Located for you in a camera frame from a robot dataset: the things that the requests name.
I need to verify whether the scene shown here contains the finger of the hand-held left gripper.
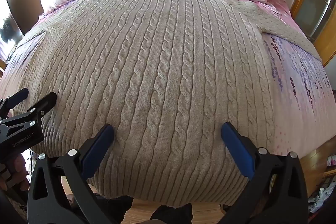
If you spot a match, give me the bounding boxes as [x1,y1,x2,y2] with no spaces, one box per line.
[0,88,29,119]
[0,92,58,135]

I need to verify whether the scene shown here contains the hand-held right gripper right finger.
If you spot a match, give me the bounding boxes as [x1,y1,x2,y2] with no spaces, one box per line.
[218,122,308,224]

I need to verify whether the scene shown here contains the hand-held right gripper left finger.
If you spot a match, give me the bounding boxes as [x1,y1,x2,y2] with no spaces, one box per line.
[27,123,116,224]

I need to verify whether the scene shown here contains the beige cable-knit sweater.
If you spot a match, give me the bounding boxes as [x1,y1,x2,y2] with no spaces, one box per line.
[0,0,323,207]

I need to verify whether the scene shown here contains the person's left hand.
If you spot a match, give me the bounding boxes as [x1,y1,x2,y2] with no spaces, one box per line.
[0,154,30,191]

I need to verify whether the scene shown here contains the pink floral bed sheet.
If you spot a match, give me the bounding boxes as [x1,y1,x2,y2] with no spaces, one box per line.
[0,0,334,159]

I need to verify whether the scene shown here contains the dark reflective panel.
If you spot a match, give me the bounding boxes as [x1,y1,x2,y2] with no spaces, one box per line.
[0,0,40,46]

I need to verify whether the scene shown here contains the pile of printed bags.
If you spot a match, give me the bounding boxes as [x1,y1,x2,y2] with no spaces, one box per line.
[307,153,336,214]

